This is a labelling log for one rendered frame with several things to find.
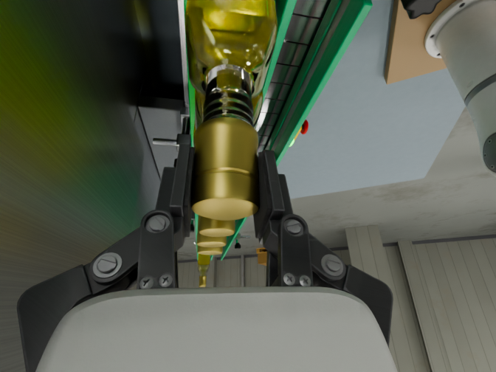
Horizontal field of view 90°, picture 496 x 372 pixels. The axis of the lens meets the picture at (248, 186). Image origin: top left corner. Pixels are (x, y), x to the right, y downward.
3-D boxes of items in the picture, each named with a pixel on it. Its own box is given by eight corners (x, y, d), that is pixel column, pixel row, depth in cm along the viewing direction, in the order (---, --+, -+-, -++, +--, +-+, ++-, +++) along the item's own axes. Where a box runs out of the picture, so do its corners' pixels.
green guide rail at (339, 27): (348, -42, 27) (364, 3, 24) (357, -41, 27) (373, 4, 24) (221, 249, 184) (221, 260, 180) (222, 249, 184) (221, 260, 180)
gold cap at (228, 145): (194, 113, 12) (187, 195, 10) (264, 119, 13) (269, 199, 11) (195, 151, 15) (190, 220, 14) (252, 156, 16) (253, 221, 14)
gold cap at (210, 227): (201, 182, 23) (198, 228, 22) (238, 184, 24) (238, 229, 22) (200, 196, 27) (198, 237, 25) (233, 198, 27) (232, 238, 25)
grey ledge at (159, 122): (144, 70, 51) (135, 114, 47) (187, 76, 53) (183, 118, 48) (178, 212, 136) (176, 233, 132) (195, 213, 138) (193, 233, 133)
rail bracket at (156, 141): (157, 100, 46) (146, 162, 41) (194, 103, 48) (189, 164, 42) (160, 114, 50) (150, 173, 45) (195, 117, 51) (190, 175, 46)
